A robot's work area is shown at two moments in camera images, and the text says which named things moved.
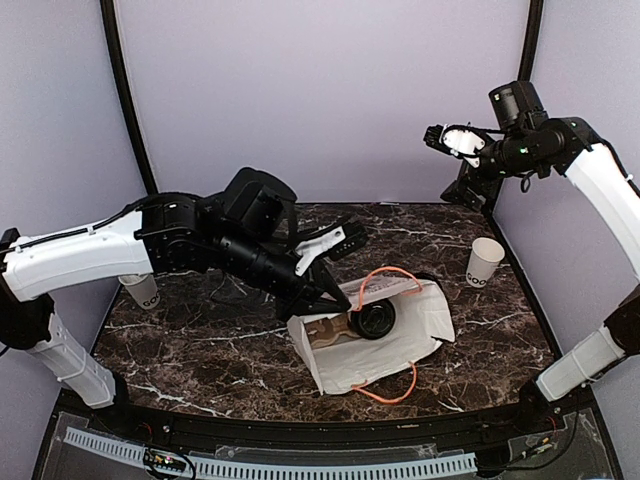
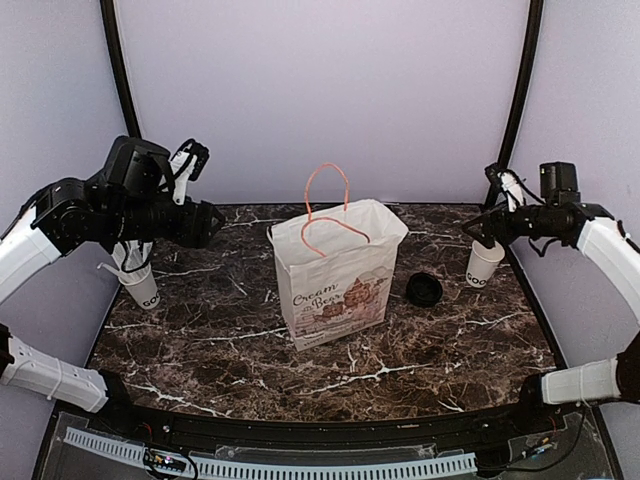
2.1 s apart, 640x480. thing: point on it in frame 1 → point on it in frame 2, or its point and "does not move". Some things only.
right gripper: (468, 196) → (500, 214)
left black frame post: (115, 36) does not move
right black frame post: (530, 41) does not move
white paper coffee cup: (486, 254) does not move
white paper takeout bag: (421, 320) → (334, 266)
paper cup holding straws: (143, 288) does not move
